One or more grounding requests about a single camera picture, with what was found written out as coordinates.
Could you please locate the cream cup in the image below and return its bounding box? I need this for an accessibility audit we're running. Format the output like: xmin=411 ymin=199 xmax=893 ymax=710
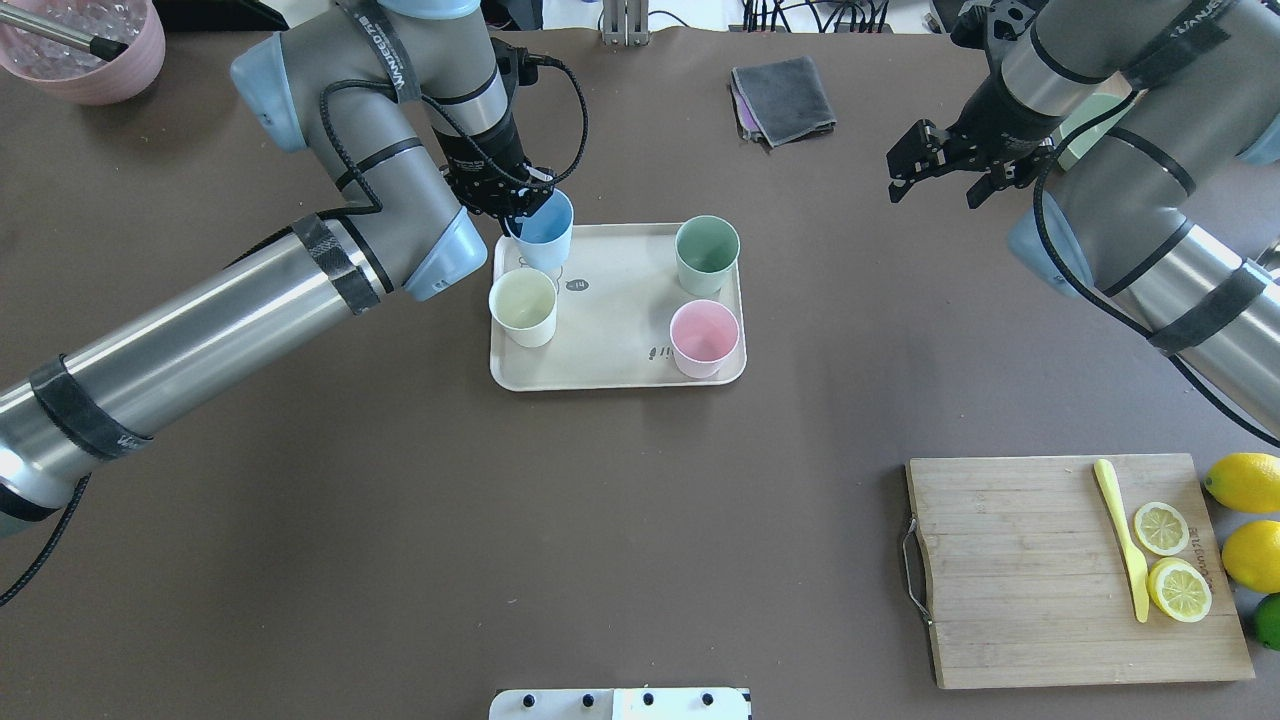
xmin=488 ymin=266 xmax=558 ymax=348

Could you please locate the whole lemon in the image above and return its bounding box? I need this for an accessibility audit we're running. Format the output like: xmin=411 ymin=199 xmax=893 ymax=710
xmin=1203 ymin=452 xmax=1279 ymax=514
xmin=1221 ymin=520 xmax=1279 ymax=594

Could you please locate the metal muddler stick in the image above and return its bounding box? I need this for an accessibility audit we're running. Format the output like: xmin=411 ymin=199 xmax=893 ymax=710
xmin=1 ymin=3 xmax=131 ymax=61

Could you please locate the grey folded cloth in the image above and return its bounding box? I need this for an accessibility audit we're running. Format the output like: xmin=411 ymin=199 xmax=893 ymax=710
xmin=730 ymin=55 xmax=837 ymax=149

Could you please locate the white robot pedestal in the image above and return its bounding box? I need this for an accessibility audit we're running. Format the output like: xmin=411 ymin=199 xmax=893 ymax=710
xmin=488 ymin=685 xmax=753 ymax=719

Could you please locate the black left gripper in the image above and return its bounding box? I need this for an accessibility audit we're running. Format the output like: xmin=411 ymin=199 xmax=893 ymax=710
xmin=440 ymin=120 xmax=552 ymax=238

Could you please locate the wooden cutting board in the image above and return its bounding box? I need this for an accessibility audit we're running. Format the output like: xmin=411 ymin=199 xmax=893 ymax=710
xmin=905 ymin=454 xmax=1254 ymax=691

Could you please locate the cream tray with rabbit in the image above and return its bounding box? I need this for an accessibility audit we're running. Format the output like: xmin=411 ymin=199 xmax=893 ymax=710
xmin=489 ymin=222 xmax=748 ymax=392

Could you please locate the blue cup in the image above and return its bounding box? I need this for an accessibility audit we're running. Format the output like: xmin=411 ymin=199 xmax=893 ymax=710
xmin=513 ymin=190 xmax=573 ymax=273

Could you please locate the aluminium frame post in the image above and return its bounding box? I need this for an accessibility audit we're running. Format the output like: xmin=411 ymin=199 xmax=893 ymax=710
xmin=600 ymin=0 xmax=652 ymax=47

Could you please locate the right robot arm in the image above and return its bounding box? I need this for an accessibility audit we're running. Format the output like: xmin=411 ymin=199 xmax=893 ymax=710
xmin=886 ymin=1 xmax=1279 ymax=445

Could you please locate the green cup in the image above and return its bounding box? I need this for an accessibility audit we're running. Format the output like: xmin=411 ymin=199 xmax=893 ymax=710
xmin=675 ymin=215 xmax=741 ymax=297

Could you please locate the green lime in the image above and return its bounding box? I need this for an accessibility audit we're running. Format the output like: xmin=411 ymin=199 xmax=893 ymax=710
xmin=1252 ymin=593 xmax=1280 ymax=652

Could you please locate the pink bowl with ice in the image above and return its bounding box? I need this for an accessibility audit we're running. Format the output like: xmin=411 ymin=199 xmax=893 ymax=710
xmin=1 ymin=1 xmax=166 ymax=105

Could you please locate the pink cup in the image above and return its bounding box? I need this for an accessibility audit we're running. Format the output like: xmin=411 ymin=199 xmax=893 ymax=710
xmin=669 ymin=299 xmax=741 ymax=379

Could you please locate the yellow plastic knife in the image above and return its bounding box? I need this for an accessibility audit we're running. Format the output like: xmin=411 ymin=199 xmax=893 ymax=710
xmin=1093 ymin=457 xmax=1151 ymax=624

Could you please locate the lemon half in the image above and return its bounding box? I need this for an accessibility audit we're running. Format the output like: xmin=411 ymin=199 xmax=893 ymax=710
xmin=1132 ymin=501 xmax=1190 ymax=557
xmin=1147 ymin=557 xmax=1213 ymax=623

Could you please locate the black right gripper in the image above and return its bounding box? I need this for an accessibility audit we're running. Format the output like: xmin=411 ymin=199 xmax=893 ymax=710
xmin=886 ymin=73 xmax=1056 ymax=209

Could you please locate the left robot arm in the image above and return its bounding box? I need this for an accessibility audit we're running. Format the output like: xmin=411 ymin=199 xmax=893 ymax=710
xmin=1 ymin=1 xmax=550 ymax=536

